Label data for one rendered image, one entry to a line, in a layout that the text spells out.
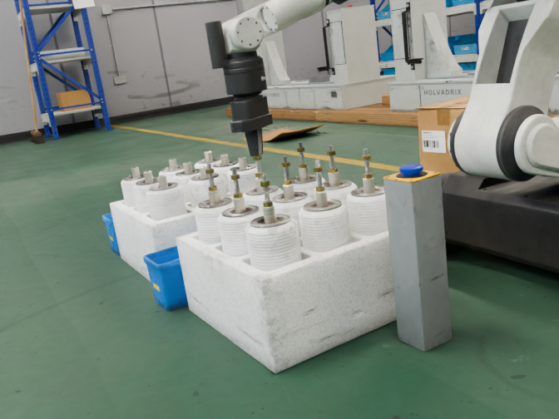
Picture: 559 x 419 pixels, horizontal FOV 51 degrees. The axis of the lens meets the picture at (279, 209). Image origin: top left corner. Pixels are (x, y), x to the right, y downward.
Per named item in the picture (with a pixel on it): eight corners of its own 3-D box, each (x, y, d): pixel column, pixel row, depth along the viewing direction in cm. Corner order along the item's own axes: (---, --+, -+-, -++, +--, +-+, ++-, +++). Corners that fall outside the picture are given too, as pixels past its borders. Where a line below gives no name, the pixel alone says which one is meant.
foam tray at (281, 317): (324, 262, 156) (316, 196, 152) (432, 304, 123) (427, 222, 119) (189, 310, 138) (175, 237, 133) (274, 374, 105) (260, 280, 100)
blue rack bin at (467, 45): (482, 50, 706) (482, 32, 701) (509, 48, 674) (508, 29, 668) (452, 56, 684) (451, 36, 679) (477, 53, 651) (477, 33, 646)
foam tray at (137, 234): (232, 226, 202) (224, 175, 197) (292, 251, 169) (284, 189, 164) (121, 258, 184) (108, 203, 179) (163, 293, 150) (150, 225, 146)
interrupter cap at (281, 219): (251, 219, 113) (251, 216, 112) (291, 214, 112) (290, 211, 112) (249, 231, 105) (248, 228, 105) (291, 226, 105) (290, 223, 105)
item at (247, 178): (259, 222, 176) (250, 163, 172) (275, 228, 168) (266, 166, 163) (230, 230, 172) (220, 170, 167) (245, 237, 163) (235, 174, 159)
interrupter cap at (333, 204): (328, 199, 119) (328, 196, 119) (349, 206, 113) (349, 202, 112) (296, 209, 116) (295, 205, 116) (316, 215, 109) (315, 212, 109)
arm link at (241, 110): (249, 124, 138) (241, 72, 135) (285, 121, 133) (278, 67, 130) (220, 134, 127) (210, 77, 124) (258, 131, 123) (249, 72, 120)
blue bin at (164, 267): (254, 266, 161) (248, 224, 158) (275, 276, 151) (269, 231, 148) (150, 301, 146) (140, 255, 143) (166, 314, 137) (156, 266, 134)
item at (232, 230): (223, 304, 120) (209, 219, 116) (240, 286, 129) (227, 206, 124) (268, 305, 117) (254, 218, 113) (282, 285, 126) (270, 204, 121)
